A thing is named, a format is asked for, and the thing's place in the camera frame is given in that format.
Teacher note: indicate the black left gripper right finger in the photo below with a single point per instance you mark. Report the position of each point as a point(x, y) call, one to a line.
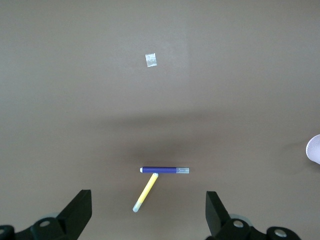
point(217, 217)

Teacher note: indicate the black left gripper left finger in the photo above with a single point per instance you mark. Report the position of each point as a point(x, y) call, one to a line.
point(72, 215)

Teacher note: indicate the purple highlighter pen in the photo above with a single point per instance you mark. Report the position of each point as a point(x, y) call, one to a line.
point(160, 170)

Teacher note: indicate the pink mesh pen holder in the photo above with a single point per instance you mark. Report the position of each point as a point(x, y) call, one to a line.
point(314, 148)

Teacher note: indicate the yellow highlighter pen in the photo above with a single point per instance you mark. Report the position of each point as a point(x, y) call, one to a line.
point(146, 191)

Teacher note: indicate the brown table mat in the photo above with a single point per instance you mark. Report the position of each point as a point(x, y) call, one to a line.
point(100, 100)

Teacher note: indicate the clear tape piece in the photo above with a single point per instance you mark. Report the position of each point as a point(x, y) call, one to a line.
point(151, 60)

